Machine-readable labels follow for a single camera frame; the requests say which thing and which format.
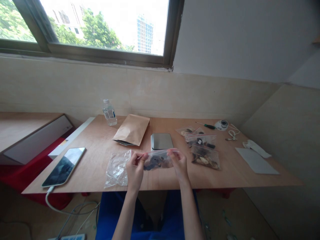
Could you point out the person's left hand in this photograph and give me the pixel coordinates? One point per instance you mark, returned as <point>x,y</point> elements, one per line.
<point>134,172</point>

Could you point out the person's right hand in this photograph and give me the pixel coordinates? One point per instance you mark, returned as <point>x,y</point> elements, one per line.
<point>179,162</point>

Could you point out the zip bag with dark pieces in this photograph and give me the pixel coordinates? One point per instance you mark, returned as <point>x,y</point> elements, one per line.
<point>158,162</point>

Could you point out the empty clear plastic bag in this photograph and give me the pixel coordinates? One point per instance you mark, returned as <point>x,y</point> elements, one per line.
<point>117,168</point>

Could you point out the zip bag with dried slices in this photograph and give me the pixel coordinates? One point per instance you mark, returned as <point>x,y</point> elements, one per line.
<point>205,157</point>

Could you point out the silver digital kitchen scale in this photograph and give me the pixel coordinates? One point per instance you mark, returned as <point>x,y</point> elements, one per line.
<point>161,141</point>

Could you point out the zip bag with black pieces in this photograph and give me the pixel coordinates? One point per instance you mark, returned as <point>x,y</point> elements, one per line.
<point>202,141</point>

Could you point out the zip bag with pale pieces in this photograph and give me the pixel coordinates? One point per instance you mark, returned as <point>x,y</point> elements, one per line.
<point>189,131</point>

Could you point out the brown kraft paper pouch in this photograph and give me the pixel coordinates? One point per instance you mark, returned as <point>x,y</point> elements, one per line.
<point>132,130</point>

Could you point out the person's legs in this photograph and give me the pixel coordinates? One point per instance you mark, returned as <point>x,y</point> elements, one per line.
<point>147,215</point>

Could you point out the clear water bottle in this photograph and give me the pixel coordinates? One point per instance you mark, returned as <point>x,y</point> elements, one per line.
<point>109,113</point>

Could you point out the smartphone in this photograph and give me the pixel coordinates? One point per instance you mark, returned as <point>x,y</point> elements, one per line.
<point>64,166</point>

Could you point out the white flat box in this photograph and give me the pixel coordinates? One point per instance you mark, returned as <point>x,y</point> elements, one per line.
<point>71,137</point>

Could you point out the grey paper sheet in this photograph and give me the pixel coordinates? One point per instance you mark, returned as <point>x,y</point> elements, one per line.
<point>256,160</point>

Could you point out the crumpled white tissue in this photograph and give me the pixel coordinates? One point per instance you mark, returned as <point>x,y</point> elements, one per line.
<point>256,147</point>

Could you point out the white power strip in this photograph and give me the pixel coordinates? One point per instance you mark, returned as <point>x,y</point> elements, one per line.
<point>72,236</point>

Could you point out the red plastic stool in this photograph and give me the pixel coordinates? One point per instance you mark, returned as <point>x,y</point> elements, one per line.
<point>32,180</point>

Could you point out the white cabinet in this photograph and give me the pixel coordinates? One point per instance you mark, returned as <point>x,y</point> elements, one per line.
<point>30,140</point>

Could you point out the window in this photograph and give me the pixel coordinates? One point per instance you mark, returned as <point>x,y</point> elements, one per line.
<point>100,27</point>

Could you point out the white dome camera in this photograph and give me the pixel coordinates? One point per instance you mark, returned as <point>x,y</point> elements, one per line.
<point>222,124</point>

